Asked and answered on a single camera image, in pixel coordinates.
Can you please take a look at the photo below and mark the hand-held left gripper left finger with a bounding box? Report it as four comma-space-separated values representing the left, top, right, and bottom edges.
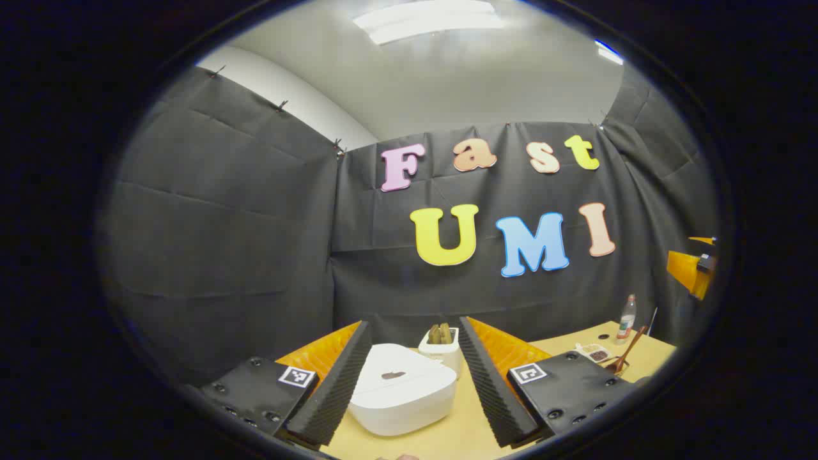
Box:
201, 321, 373, 448

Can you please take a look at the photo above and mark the white divided rice dish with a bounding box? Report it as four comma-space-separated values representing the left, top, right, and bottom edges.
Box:
575, 343, 613, 365

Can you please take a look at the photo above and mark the black backdrop cloth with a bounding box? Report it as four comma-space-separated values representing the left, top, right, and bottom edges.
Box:
99, 64, 720, 387

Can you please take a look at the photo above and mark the small ceiling light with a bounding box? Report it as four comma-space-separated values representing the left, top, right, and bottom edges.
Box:
594, 40, 624, 66

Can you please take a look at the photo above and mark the clear plastic water bottle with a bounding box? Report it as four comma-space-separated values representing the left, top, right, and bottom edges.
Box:
615, 295, 637, 346

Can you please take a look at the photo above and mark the white rice cooker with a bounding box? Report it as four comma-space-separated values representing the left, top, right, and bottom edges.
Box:
348, 344, 458, 437

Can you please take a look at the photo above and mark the brown wooden spoon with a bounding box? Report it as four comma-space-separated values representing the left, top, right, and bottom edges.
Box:
607, 325, 649, 374

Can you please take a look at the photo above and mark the white toaster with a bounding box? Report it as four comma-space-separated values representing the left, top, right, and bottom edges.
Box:
419, 324, 462, 378

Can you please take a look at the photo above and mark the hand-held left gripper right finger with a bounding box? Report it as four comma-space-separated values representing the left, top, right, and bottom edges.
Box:
459, 316, 640, 448

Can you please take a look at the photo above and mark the ceiling light panel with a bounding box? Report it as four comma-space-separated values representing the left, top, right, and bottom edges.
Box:
353, 0, 505, 45

